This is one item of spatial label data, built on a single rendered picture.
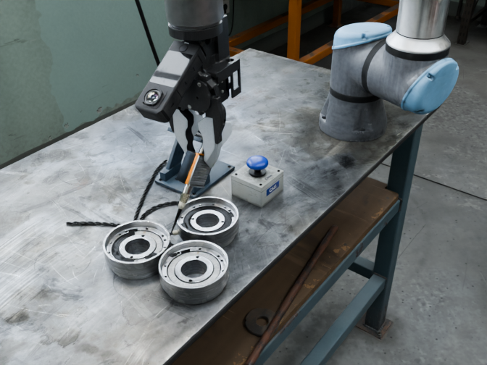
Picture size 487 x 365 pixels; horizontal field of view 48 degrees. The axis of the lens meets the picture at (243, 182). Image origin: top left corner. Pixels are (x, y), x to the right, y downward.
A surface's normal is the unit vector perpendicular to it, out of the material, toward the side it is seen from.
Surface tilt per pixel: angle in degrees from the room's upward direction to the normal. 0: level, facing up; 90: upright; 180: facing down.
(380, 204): 0
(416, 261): 0
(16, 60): 90
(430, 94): 98
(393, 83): 91
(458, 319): 0
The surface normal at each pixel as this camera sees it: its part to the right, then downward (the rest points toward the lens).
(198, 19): 0.23, 0.54
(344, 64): -0.81, 0.34
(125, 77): 0.79, 0.33
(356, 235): -0.01, -0.82
